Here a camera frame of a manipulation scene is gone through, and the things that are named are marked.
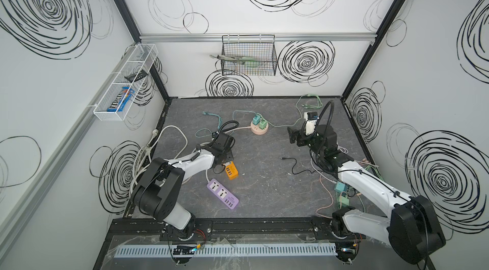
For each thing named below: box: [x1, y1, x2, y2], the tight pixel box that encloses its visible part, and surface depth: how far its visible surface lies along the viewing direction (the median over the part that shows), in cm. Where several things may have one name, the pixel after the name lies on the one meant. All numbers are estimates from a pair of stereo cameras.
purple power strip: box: [206, 178, 240, 210], surface depth 82 cm
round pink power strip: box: [250, 120, 269, 136], surface depth 104 cm
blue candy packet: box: [106, 86, 135, 113], surface depth 72 cm
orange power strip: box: [225, 160, 239, 181], surface depth 88 cm
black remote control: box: [124, 69, 149, 83], surface depth 81 cm
